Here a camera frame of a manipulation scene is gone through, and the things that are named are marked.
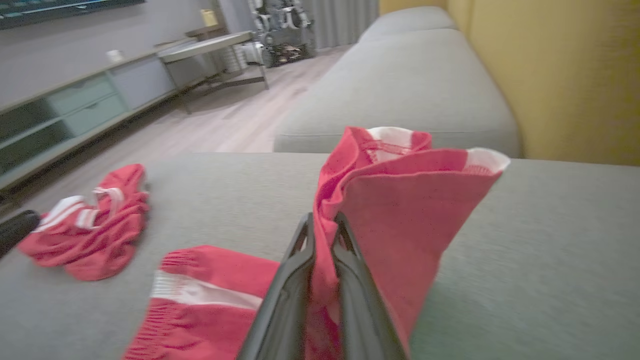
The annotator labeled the grey metal frame side table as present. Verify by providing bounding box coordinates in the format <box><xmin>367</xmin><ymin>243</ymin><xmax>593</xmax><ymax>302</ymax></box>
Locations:
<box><xmin>157</xmin><ymin>30</ymin><xmax>271</xmax><ymax>115</ymax></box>

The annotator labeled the grey window curtain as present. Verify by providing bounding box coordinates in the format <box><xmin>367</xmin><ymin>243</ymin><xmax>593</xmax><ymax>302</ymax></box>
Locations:
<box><xmin>301</xmin><ymin>0</ymin><xmax>381</xmax><ymax>50</ymax></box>

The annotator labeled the crumpled red white jersey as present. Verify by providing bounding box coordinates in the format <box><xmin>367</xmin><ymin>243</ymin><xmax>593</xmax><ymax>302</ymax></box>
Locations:
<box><xmin>18</xmin><ymin>163</ymin><xmax>150</xmax><ymax>282</ymax></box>

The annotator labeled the yellow sofa back cushion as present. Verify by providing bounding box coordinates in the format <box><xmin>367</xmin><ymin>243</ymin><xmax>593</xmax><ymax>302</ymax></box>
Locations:
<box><xmin>448</xmin><ymin>0</ymin><xmax>640</xmax><ymax>167</ymax></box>
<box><xmin>379</xmin><ymin>0</ymin><xmax>449</xmax><ymax>15</ymax></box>

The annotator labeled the wide grey sofa seat cushion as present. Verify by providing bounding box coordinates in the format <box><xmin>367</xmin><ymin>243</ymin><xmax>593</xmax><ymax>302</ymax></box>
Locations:
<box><xmin>0</xmin><ymin>152</ymin><xmax>640</xmax><ymax>360</ymax></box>

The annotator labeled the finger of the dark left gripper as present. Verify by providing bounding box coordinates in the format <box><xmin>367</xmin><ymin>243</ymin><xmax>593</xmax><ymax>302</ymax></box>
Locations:
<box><xmin>0</xmin><ymin>209</ymin><xmax>41</xmax><ymax>258</ymax></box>

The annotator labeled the wheeled robot with cables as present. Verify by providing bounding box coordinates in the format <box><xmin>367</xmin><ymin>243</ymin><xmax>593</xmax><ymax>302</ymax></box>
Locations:
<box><xmin>249</xmin><ymin>0</ymin><xmax>318</xmax><ymax>69</ymax></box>

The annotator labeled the wall mounted television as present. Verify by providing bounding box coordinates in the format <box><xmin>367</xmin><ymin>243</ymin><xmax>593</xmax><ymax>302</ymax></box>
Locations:
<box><xmin>0</xmin><ymin>0</ymin><xmax>147</xmax><ymax>30</ymax></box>

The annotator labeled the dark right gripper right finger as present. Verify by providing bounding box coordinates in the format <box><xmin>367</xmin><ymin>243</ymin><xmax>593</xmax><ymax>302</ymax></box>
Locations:
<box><xmin>330</xmin><ymin>212</ymin><xmax>409</xmax><ymax>360</ymax></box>

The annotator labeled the red and white jersey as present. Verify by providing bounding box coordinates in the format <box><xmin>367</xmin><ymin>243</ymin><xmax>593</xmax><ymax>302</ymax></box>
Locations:
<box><xmin>122</xmin><ymin>126</ymin><xmax>511</xmax><ymax>360</ymax></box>

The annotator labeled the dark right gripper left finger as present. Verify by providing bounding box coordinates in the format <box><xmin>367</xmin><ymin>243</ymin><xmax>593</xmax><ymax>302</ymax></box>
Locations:
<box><xmin>237</xmin><ymin>212</ymin><xmax>316</xmax><ymax>360</ymax></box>

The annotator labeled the long grey tv cabinet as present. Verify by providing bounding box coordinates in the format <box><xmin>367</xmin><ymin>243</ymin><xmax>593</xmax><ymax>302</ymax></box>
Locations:
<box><xmin>0</xmin><ymin>36</ymin><xmax>227</xmax><ymax>195</ymax></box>

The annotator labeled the white ribbed appliance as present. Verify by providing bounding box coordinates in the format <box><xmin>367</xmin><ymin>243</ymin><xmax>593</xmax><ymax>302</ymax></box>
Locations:
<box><xmin>223</xmin><ymin>42</ymin><xmax>266</xmax><ymax>71</ymax></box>

